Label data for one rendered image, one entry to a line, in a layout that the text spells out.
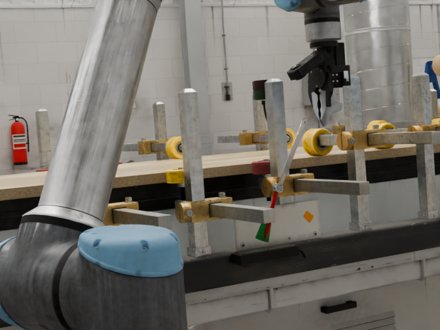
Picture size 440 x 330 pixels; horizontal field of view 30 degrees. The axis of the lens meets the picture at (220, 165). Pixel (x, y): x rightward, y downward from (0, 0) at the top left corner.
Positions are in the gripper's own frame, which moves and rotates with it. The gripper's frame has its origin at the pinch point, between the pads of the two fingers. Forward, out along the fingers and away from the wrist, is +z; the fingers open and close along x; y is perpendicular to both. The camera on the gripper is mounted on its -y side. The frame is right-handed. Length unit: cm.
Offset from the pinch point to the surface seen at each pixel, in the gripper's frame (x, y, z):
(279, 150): 6.3, -9.3, 6.7
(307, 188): -0.2, -5.8, 16.4
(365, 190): -20.8, -3.6, 16.3
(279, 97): 6.3, -8.3, -6.8
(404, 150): 28, 50, 11
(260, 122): 116, 52, -1
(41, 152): 115, -40, 4
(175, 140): 92, 2, 3
